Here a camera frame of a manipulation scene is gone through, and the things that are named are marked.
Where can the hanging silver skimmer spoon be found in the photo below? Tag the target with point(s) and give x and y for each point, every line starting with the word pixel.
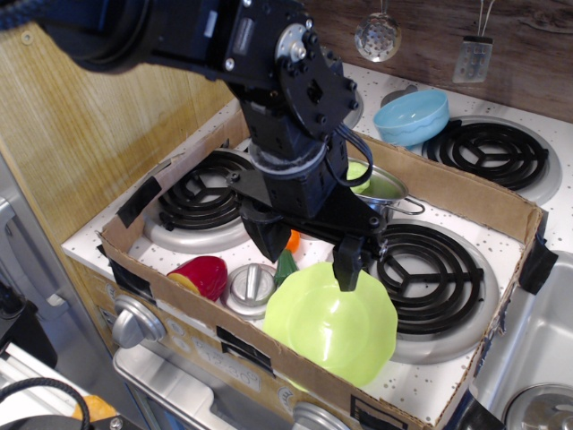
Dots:
pixel 378 36

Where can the silver oven door handle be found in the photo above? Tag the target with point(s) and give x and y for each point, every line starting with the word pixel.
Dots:
pixel 175 397

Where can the silver oven knob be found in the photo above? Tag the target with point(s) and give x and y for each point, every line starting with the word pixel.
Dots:
pixel 135 323
pixel 308 416

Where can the silver stove top knob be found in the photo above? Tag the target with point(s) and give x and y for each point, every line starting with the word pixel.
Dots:
pixel 249 289

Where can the silver sink basin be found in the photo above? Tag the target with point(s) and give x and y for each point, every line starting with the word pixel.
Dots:
pixel 525 381

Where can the light green plastic bowl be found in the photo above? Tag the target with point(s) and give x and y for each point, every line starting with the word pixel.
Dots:
pixel 352 335

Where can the red yellow toy pepper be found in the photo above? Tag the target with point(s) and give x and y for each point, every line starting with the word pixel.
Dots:
pixel 204 275

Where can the front left stove burner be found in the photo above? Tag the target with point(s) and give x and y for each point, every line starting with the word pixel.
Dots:
pixel 198 214

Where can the hanging silver spatula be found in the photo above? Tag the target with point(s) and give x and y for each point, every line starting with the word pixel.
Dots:
pixel 475 51

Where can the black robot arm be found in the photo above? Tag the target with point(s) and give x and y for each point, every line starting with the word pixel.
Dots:
pixel 294 101

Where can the small steel pan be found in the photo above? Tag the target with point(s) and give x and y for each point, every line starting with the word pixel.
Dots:
pixel 387 195

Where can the silver front oven knob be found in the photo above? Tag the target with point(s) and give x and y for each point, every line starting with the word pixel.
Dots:
pixel 135 323

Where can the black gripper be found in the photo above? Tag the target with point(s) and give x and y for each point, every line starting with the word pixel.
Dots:
pixel 318 202

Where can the green toy broccoli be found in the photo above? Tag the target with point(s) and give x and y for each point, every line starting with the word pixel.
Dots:
pixel 355 171

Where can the back right stove burner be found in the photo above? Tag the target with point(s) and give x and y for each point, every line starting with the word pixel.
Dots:
pixel 501 151

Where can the front right stove burner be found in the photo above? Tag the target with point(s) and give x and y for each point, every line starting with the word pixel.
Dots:
pixel 443 289

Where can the silver lower oven knob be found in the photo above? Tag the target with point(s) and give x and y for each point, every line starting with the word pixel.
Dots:
pixel 308 416

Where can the orange toy carrot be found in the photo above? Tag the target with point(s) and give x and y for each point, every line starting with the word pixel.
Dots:
pixel 286 264

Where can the orange sponge piece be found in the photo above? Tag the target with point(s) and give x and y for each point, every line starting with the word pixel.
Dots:
pixel 98 408

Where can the light blue plastic bowl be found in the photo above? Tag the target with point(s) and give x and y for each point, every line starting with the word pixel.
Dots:
pixel 413 118

